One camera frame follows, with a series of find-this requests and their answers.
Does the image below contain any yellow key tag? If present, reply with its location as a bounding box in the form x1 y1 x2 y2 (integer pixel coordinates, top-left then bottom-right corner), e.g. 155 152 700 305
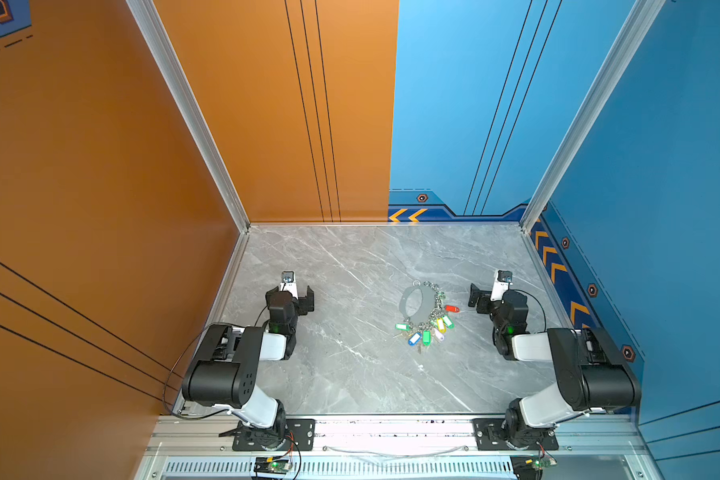
436 318 447 334

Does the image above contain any grey metal key holder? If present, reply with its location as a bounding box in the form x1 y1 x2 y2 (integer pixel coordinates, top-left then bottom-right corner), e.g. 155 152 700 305
398 280 446 324

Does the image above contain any blue key tag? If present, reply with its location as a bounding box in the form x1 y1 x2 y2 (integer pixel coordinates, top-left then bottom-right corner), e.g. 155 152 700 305
407 332 422 346

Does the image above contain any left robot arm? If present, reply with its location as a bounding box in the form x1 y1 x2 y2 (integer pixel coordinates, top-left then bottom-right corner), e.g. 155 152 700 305
182 284 315 452

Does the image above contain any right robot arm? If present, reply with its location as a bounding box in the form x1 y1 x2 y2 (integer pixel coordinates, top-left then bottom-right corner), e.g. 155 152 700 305
468 282 641 453

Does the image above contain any left green circuit board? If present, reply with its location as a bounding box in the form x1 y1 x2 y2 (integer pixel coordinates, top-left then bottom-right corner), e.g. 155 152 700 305
253 457 293 478

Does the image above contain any green circuit board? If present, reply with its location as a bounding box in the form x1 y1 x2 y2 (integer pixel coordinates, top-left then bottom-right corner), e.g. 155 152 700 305
525 457 556 471
253 457 293 478

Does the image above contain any right green circuit board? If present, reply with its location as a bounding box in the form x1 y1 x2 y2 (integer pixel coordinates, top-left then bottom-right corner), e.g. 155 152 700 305
525 457 556 471

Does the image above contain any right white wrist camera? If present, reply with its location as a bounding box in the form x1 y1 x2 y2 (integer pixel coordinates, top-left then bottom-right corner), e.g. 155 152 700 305
490 269 513 301

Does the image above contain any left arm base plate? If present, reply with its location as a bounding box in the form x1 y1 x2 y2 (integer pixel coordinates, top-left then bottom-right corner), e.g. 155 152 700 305
232 418 316 452

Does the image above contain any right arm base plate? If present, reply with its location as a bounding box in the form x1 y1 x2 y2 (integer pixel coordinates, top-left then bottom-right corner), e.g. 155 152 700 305
472 417 559 451

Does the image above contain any aluminium front rail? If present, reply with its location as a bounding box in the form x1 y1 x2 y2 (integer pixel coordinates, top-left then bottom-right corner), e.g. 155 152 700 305
135 414 662 479

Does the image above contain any right aluminium corner post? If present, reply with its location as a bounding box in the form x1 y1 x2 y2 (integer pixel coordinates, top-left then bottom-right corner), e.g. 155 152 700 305
519 0 665 234

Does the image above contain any aluminium corner post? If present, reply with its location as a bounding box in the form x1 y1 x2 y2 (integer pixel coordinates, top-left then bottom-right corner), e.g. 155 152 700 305
519 0 665 234
126 0 250 234

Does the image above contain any left aluminium corner post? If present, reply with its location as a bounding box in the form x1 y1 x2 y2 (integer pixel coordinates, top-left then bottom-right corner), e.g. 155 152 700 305
126 0 250 234

